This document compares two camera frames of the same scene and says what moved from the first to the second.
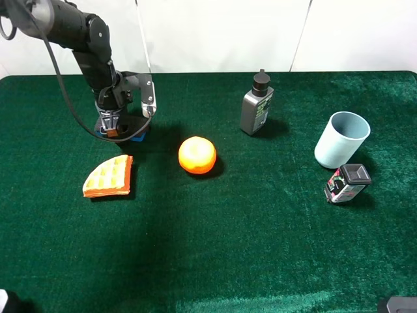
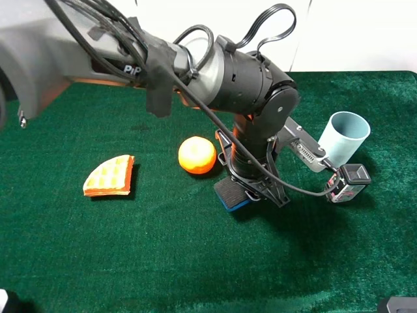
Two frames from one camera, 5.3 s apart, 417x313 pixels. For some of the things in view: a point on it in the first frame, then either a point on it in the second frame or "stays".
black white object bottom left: [10, 302] stays
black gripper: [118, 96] -> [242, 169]
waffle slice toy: [110, 177] stays
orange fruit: [197, 155] stays
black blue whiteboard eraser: [130, 124] -> [230, 193]
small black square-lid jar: [346, 183] stays
